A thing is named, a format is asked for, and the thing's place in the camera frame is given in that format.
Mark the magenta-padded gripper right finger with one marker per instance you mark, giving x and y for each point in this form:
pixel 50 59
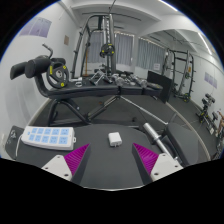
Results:
pixel 146 158

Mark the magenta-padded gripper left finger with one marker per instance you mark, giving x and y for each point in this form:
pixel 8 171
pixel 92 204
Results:
pixel 77 158

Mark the white charger block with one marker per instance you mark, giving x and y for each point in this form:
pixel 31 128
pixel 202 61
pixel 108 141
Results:
pixel 115 139

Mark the chrome barbell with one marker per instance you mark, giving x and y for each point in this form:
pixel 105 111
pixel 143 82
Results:
pixel 155 135

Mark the white power strip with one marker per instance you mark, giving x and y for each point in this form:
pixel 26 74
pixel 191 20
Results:
pixel 48 137

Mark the black padded backrest cushion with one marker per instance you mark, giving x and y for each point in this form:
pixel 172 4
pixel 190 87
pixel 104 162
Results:
pixel 186 143

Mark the black weight bench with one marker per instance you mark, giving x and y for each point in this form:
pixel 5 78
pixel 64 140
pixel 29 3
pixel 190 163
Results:
pixel 86 90

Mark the black upright gym mat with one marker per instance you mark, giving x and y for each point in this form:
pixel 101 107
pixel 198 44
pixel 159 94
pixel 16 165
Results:
pixel 160 85

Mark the small black exercise machine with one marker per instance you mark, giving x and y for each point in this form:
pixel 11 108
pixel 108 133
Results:
pixel 206 111

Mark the group of dumbbells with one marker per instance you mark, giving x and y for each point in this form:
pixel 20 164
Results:
pixel 133 80

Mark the black yellow weight plate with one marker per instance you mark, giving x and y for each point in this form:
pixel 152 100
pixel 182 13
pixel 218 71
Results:
pixel 57 75
pixel 107 50

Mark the black squat rack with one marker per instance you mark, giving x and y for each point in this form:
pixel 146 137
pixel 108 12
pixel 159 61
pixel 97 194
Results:
pixel 186 71

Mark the grey window curtain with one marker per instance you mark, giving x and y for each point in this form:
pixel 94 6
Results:
pixel 150 55
pixel 125 48

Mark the ceiling light strip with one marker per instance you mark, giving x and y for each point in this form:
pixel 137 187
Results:
pixel 168 5
pixel 205 43

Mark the purple wall poster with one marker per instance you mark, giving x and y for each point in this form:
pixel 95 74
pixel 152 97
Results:
pixel 36 27
pixel 210 80

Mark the small brown wall notice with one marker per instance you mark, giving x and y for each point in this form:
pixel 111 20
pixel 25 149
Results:
pixel 66 40

